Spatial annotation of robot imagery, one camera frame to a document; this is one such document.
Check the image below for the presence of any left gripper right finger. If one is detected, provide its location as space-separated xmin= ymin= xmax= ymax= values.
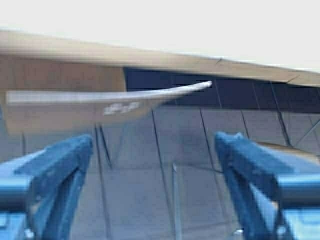
xmin=214 ymin=131 xmax=294 ymax=240

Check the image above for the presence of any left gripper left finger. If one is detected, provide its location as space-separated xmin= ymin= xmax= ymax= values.
xmin=14 ymin=134 xmax=93 ymax=240

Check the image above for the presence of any long wooden window counter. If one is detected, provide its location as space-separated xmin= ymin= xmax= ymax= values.
xmin=0 ymin=29 xmax=320 ymax=88

